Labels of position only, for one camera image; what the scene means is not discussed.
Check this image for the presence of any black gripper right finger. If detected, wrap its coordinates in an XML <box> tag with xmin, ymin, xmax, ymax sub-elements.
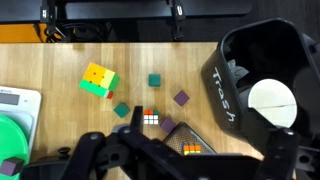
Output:
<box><xmin>254</xmin><ymin>128</ymin><xmax>300</xmax><ymax>180</ymax></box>

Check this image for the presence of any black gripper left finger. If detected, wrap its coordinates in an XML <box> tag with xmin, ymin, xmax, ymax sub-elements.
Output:
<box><xmin>61</xmin><ymin>106</ymin><xmax>186</xmax><ymax>180</ymax></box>

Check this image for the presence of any green wooden cube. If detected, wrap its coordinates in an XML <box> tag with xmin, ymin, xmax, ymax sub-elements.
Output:
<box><xmin>114</xmin><ymin>103</ymin><xmax>130</xmax><ymax>118</ymax></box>
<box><xmin>148</xmin><ymin>74</ymin><xmax>161</xmax><ymax>87</ymax></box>

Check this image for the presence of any small black Rubik's cube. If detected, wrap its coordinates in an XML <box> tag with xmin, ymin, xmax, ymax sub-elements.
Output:
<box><xmin>143</xmin><ymin>110</ymin><xmax>159</xmax><ymax>125</ymax></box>

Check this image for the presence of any large stickerless Rubik's cube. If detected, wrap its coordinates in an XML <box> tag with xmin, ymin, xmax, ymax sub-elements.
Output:
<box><xmin>79</xmin><ymin>63</ymin><xmax>120</xmax><ymax>99</ymax></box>

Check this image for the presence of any black mesh stand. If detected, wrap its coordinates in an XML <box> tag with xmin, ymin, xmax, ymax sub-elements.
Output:
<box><xmin>163</xmin><ymin>122</ymin><xmax>216</xmax><ymax>155</ymax></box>

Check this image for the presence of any black trash bin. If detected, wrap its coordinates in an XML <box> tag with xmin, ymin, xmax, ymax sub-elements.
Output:
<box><xmin>201</xmin><ymin>19</ymin><xmax>320</xmax><ymax>152</ymax></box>

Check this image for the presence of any green plastic plate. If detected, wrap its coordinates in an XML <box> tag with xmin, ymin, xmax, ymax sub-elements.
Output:
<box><xmin>0</xmin><ymin>113</ymin><xmax>30</xmax><ymax>168</ymax></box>

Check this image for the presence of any white kitchen scale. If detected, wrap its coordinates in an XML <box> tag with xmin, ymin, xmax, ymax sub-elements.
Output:
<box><xmin>0</xmin><ymin>86</ymin><xmax>42</xmax><ymax>152</ymax></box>

